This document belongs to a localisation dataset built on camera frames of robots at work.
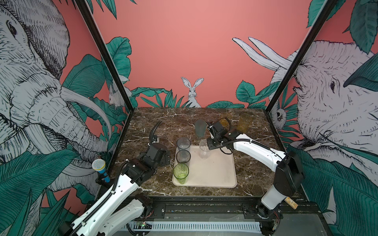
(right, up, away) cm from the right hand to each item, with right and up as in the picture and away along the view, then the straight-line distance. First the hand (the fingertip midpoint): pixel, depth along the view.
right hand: (208, 141), depth 85 cm
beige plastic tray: (+8, -19, +5) cm, 21 cm away
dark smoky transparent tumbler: (-15, -9, +3) cm, 18 cm away
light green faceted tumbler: (-16, -17, -3) cm, 23 cm away
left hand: (-27, -4, -10) cm, 29 cm away
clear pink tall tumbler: (-3, -4, -3) cm, 6 cm away
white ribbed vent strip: (-6, -40, -15) cm, 43 cm away
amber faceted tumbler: (+16, +11, +29) cm, 35 cm away
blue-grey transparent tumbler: (-15, -1, +4) cm, 15 cm away
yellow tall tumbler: (+30, +12, +23) cm, 39 cm away
